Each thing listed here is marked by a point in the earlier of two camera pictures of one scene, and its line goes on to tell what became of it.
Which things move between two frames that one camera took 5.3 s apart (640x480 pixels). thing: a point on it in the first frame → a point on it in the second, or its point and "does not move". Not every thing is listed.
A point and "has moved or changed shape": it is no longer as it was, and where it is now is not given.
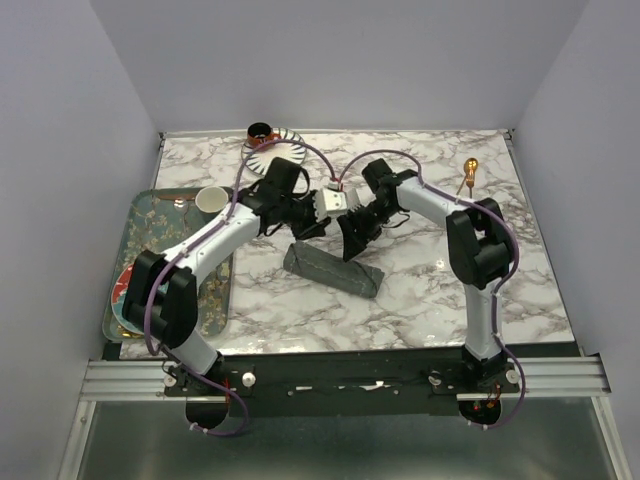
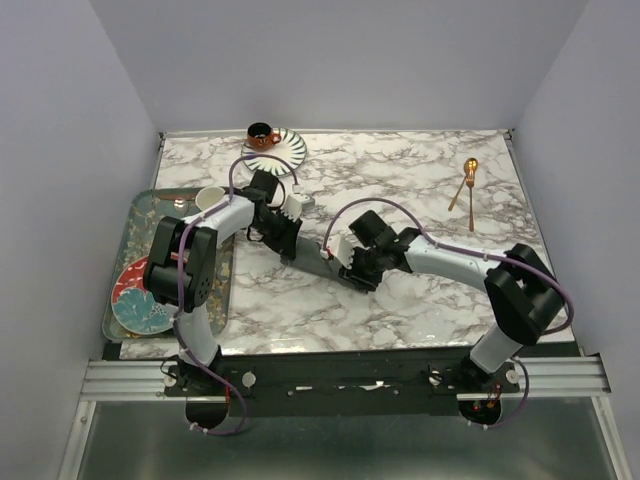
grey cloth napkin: [350, 276] has moved or changed shape
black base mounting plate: [347, 384] does not move
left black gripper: [314, 229] → [285, 245]
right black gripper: [353, 243] → [368, 283]
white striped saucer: [260, 161] does not move
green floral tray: [158, 220] does not move
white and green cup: [211, 199] does not move
